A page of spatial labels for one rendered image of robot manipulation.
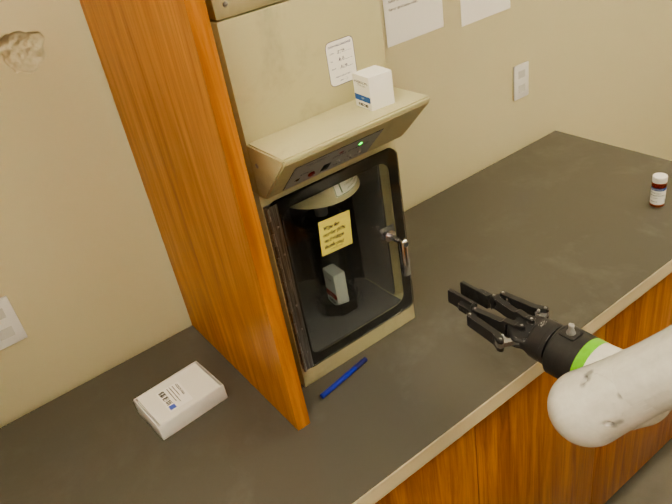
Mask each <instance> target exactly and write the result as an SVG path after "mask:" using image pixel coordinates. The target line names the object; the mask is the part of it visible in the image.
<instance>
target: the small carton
mask: <svg viewBox="0 0 672 504"><path fill-rule="evenodd" d="M352 77H353V84H354V91H355V98H356V105H357V106H360V107H362V108H365V109H367V110H370V111H375V110H377V109H380V108H383V107H385V106H388V105H390V104H393V103H395V99H394V89H393V80H392V71H391V70H390V69H387V68H384V67H380V66H377V65H373V66H370V67H368V68H365V69H362V70H359V71H356V72H353V73H352Z"/></svg>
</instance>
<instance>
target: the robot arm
mask: <svg viewBox="0 0 672 504"><path fill-rule="evenodd" d="M460 288H461V294H460V293H458V292H456V291H455V290H453V289H451V288H450V289H448V302H449V303H451V304H453V305H454V306H456V307H458V309H459V311H461V312H463V313H465V314H466V315H467V326H469V327H470V328H471V329H473V330H474V331H476V332H477V333H478V334H480V335H481V336H482V337H484V338H485V339H486V340H488V341H489V342H491V343H492V344H493V345H494V346H495V348H496V349H497V351H498V352H503V351H504V347H508V346H513V347H515V348H520V349H522V350H524V351H525V352H526V354H527V355H528V356H529V357H531V358H532V359H534V360H536V361H538V362H539V363H541V364H542V366H543V369H544V371H545V372H546V373H548V374H550V375H551V376H553V377H555V378H557V381H556V382H555V383H554V384H553V386H552V387H551V389H550V392H549V395H548V399H547V410H548V415H549V418H550V421H551V423H552V425H553V426H554V428H555V429H556V431H557V432H558V433H559V434H560V435H561V436H562V437H564V438H565V439H566V440H568V441H569V442H571V443H573V444H576V445H579V446H582V447H601V446H604V445H607V444H609V443H611V442H613V441H615V440H616V439H618V438H619V437H621V436H623V435H624V434H626V433H628V432H629V431H631V430H636V429H639V428H643V427H648V426H652V425H654V424H657V423H659V422H660V421H662V420H663V419H664V418H665V417H666V416H667V415H668V414H669V413H670V411H671V410H672V325H670V326H668V327H667V328H665V329H663V330H661V331H659V332H657V333H656V334H654V335H652V336H650V337H648V338H646V339H644V340H642V341H640V342H638V343H636V344H634V345H632V346H630V347H628V348H626V349H621V348H619V347H616V346H614V345H612V344H610V343H608V342H606V341H604V340H602V339H600V338H598V337H596V336H594V335H592V334H590V333H588V332H587V331H585V330H583V329H581V328H579V327H577V326H575V324H574V323H569V324H567V325H565V326H564V325H562V324H560V323H558V322H556V321H554V320H552V319H549V307H547V306H543V305H537V304H534V303H532V302H530V301H527V300H525V299H522V298H520V297H518V296H515V295H512V294H510V293H508V292H506V291H501V292H500V294H497V295H496V294H491V293H489V292H487V291H485V290H483V289H478V288H476V287H474V286H472V285H470V284H469V283H467V282H465V281H462V282H460ZM506 298H507V299H508V300H506ZM477 303H478V304H479V305H481V306H483V307H485V308H487V309H488V308H490V304H491V310H492V309H495V310H497V311H498V312H499V313H501V314H502V315H504V316H505V317H506V318H505V319H504V318H502V317H499V316H497V315H494V314H492V313H490V312H487V311H485V310H483V309H480V308H478V307H477ZM498 331H499V332H501V333H502V334H500V333H499V332H498ZM506 337H507V338H506Z"/></svg>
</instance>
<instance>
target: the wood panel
mask: <svg viewBox="0 0 672 504"><path fill-rule="evenodd" d="M79 1H80V4H81V7H82V10H83V13H84V15H85V18H86V21H87V24H88V27H89V30H90V33H91V36H92V38H93V41H94V44H95V47H96V50H97V53H98V56H99V59H100V61H101V64H102V67H103V70H104V73H105V76H106V79H107V82H108V84H109V87H110V90H111V93H112V96H113V99H114V102H115V105H116V107H117V110H118V113H119V116H120V119H121V122H122V125H123V128H124V130H125V133H126V136H127V139H128V142H129V145H130V148H131V150H132V153H133V156H134V159H135V162H136V165H137V168H138V171H139V173H140V176H141V179H142V182H143V185H144V188H145V191H146V194H147V196H148V199H149V202H150V205H151V208H152V211H153V214H154V217H155V219H156V222H157V225H158V228H159V231H160V234H161V237H162V240H163V242H164V245H165V248H166V251H167V254H168V257H169V260H170V263H171V265H172V268H173V271H174V274H175V277H176V280H177V283H178V286H179V288H180V291H181V294H182V297H183V300H184V303H185V306H186V308H187V311H188V314H189V317H190V320H191V323H192V325H193V326H194V327H195V328H196V329H197V330H198V331H199V332H200V333H201V334H202V335H203V336H204V337H205V338H206V339H207V340H208V341H209V342H210V343H211V344H212V345H213V346H214V347H215V348H216V349H217V350H218V351H219V352H220V353H221V354H222V355H223V356H224V357H225V358H226V359H227V360H228V361H229V362H230V363H231V364H232V365H233V366H234V367H235V368H236V369H237V370H238V371H239V372H240V373H241V374H242V375H243V376H244V377H245V378H246V379H247V380H248V381H249V382H250V383H251V384H252V385H253V386H254V387H255V388H256V389H257V390H258V391H259V392H260V393H261V394H262V395H263V396H264V397H265V398H266V399H267V400H268V401H269V402H270V403H271V404H272V405H273V406H274V407H275V408H276V409H277V410H278V411H279V412H280V413H281V414H282V415H283V416H284V417H285V418H286V419H287V420H288V421H289V422H290V423H291V424H292V425H293V426H294V427H295V428H296V429H297V430H298V431H299V430H301V429H302V428H304V427H305V426H307V425H308V424H310V420H309V416H308V412H307V408H306V404H305V400H304V396H303V392H302V388H301V384H300V380H299V376H298V372H297V368H296V364H295V360H294V356H293V352H292V348H291V344H290V340H289V336H288V332H287V328H286V324H285V320H284V316H283V312H282V308H281V304H280V300H279V296H278V292H277V288H276V284H275V280H274V276H273V272H272V268H271V264H270V260H269V256H268V252H267V248H266V244H265V240H264V236H263V232H262V228H261V224H260V220H259V216H258V212H257V208H256V204H255V200H254V196H253V192H252V188H251V184H250V180H249V176H248V172H247V168H246V164H245V160H244V156H243V152H242V148H241V144H240V140H239V136H238V132H237V128H236V124H235V120H234V116H233V112H232V108H231V104H230V100H229V96H228V92H227V88H226V84H225V80H224V76H223V72H222V68H221V64H220V60H219V56H218V52H217V48H216V44H215V40H214V36H213V32H212V28H211V24H210V20H209V16H208V12H207V8H206V4H205V0H79Z"/></svg>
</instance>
